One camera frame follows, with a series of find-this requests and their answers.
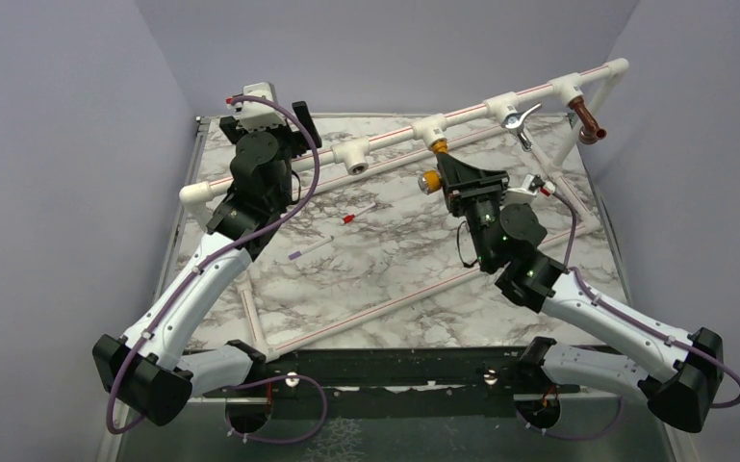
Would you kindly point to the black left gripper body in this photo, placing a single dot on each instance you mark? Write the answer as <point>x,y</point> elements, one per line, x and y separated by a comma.
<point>299,135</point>

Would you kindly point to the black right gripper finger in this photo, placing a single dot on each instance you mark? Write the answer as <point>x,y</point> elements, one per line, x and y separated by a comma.
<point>480,177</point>
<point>455,186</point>

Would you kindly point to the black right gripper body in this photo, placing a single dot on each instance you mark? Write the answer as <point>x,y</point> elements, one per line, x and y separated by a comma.
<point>481,204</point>

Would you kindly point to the yellow water faucet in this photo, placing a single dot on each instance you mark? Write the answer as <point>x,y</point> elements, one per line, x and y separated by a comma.
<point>431,181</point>

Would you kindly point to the white PVC pipe frame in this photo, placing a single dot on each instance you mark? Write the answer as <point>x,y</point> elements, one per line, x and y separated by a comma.
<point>365,157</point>

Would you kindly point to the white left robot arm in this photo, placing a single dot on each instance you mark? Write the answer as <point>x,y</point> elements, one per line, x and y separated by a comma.
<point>200,268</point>

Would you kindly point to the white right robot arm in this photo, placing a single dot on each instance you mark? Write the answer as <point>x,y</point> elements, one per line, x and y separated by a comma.
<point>677,373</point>

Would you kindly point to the brown water faucet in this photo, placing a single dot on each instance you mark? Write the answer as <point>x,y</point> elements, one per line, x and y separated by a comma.
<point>590,132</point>

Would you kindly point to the chrome lever faucet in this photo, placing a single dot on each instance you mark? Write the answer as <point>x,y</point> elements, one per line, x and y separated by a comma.
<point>515,124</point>

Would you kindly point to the red capped white pen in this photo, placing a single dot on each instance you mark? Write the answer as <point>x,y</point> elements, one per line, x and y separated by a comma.
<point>351,217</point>

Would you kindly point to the purple capped white pen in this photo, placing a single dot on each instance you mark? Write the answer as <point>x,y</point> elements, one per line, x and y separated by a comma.
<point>310,248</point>

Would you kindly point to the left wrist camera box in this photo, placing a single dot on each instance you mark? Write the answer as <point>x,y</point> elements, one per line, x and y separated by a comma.
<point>252,116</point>

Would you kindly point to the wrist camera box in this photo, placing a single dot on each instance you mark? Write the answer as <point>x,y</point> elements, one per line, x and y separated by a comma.
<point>528,190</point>
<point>252,116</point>

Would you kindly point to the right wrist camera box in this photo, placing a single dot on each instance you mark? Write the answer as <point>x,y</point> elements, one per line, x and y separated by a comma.
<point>528,190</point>

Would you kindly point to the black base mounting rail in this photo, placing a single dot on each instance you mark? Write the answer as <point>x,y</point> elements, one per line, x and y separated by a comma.
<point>317,384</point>

